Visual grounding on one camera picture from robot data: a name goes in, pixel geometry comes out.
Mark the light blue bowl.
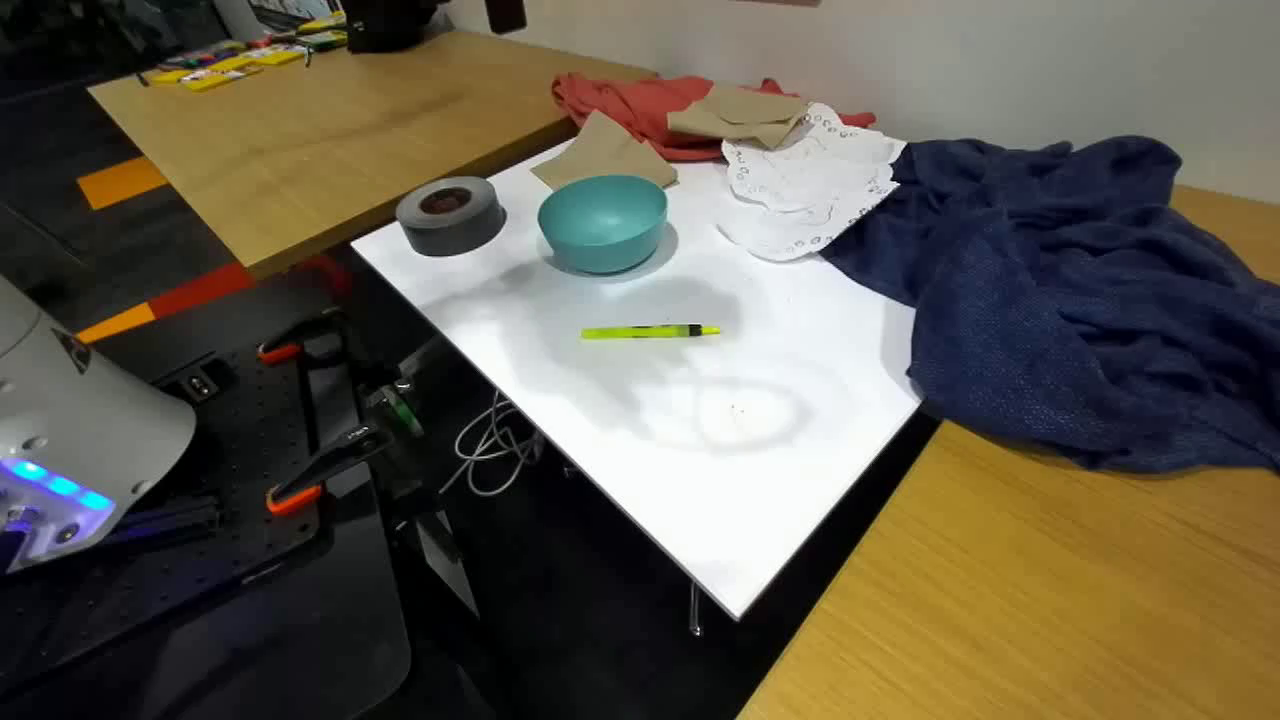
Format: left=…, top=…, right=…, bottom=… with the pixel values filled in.
left=538, top=178, right=668, bottom=277

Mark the grey duct tape roll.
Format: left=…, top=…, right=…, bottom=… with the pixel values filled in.
left=396, top=178, right=507, bottom=258

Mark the upper orange-handled clamp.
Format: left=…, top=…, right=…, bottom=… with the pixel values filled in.
left=257, top=318, right=344, bottom=368

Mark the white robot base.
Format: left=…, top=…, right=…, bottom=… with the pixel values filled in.
left=0, top=277, right=198, bottom=576

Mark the yellow-green highlighter pen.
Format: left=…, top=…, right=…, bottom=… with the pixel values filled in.
left=582, top=323, right=720, bottom=339

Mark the yellow marker box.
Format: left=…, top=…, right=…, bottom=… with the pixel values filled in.
left=140, top=45, right=313, bottom=91

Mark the dark blue cloth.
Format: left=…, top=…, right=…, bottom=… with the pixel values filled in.
left=824, top=138, right=1280, bottom=471

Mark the brown folded paper napkin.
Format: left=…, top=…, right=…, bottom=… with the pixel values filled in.
left=668, top=84, right=809, bottom=149

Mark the red cloth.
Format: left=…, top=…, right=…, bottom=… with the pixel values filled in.
left=548, top=68, right=882, bottom=169

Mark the white cable bundle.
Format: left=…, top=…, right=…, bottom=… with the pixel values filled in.
left=437, top=394, right=548, bottom=506

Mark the white lace cloth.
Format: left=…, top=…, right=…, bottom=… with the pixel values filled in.
left=718, top=105, right=903, bottom=263

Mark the black object on far table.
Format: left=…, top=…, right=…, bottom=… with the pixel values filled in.
left=344, top=0, right=437, bottom=54

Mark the orange-handled black clamp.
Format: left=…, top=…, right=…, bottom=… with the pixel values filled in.
left=265, top=429, right=386, bottom=522

